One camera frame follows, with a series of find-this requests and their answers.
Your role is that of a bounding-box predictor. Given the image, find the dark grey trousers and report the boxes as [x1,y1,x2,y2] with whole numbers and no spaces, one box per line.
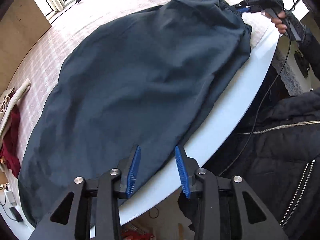
[18,0,252,226]

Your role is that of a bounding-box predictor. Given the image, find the person right forearm sleeve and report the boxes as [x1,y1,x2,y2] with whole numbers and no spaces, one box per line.
[290,15,320,80]

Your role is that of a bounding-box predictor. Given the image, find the person right hand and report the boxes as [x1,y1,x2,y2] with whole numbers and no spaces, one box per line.
[261,11,287,34]

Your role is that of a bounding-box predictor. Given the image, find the black power adapter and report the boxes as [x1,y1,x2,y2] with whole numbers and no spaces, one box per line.
[9,206,23,223]

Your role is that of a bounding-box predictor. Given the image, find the white lace cloth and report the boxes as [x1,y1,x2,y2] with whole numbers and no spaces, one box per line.
[271,48,304,96]

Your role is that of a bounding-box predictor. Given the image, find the black jacket with zippers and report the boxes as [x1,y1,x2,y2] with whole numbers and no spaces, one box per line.
[178,89,319,239]

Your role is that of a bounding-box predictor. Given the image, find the dark red garment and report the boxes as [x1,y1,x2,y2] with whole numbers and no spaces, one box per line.
[1,105,21,178]

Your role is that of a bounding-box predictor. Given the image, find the beige garment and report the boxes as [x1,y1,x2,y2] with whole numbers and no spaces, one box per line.
[0,79,31,145]

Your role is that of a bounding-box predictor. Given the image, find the pink plaid table cloth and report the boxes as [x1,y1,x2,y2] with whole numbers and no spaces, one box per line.
[12,0,270,176]

